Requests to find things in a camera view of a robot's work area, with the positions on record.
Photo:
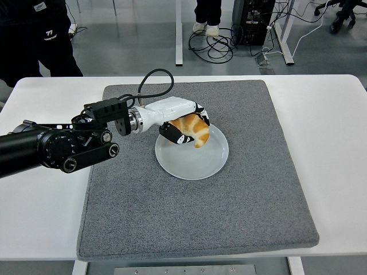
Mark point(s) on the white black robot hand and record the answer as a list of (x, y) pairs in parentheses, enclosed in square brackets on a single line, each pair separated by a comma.
[(172, 109)]

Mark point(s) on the golden croissant bread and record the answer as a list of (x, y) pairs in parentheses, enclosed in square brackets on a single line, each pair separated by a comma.
[(198, 129)]

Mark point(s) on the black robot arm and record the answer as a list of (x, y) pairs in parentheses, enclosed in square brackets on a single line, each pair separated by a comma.
[(51, 143)]

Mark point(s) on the grey round plate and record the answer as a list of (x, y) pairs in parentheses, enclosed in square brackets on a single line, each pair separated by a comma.
[(189, 163)]

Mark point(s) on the grey metal plate with screws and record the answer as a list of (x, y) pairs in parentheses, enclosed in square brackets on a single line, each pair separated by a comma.
[(186, 270)]

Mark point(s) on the white desk leg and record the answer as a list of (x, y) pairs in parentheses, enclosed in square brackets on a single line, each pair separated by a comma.
[(179, 34), (285, 37)]

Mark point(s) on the person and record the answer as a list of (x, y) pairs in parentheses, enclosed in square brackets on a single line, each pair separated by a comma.
[(207, 14), (28, 43)]

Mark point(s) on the grey floor socket box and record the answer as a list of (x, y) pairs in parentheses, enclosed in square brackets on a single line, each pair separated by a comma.
[(263, 61)]

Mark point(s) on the grey fabric mat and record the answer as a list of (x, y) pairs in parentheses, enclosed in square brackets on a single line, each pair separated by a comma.
[(186, 215)]

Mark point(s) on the black computer tower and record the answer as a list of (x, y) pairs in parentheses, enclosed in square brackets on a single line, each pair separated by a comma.
[(252, 23)]

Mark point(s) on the white power strip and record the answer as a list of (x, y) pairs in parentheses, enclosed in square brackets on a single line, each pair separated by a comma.
[(73, 28)]

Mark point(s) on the white table leg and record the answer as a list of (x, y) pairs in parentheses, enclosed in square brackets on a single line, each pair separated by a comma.
[(78, 267), (296, 266)]

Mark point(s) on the black office chair base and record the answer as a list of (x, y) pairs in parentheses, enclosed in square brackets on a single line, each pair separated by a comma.
[(342, 17)]

